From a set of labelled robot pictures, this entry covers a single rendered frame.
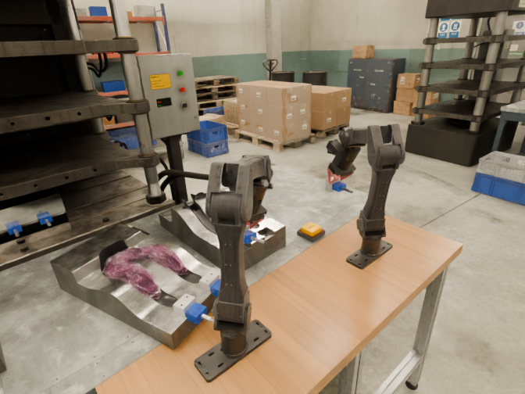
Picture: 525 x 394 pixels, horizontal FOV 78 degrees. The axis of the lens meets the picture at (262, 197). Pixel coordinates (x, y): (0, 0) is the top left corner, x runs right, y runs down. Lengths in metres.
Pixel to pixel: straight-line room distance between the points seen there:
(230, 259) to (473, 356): 1.64
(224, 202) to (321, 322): 0.46
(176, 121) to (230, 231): 1.19
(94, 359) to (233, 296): 0.40
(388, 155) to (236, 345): 0.67
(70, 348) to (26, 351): 0.11
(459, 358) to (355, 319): 1.18
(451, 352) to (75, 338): 1.76
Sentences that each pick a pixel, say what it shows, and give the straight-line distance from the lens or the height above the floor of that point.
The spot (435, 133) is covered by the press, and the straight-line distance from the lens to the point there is 4.92.
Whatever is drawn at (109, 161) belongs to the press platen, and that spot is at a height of 1.04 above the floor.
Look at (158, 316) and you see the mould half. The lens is 0.95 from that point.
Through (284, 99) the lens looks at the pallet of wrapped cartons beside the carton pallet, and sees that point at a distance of 4.86.
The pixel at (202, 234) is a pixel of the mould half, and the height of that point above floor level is 0.88.
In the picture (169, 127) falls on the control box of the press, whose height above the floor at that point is 1.12.
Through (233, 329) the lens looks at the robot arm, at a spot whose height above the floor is 0.89.
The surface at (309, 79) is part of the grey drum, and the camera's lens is 7.94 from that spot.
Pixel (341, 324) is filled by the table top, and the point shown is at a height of 0.80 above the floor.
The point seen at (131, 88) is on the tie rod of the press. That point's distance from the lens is 1.57.
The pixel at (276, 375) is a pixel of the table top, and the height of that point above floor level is 0.80.
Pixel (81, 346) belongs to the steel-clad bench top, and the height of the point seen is 0.80.
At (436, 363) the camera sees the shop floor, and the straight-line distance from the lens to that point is 2.04.
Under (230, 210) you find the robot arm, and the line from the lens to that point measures 0.68.
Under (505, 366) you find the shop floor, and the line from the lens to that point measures 2.18.
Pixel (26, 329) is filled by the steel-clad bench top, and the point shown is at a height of 0.80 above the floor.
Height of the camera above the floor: 1.49
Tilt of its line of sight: 25 degrees down
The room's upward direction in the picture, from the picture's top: 2 degrees counter-clockwise
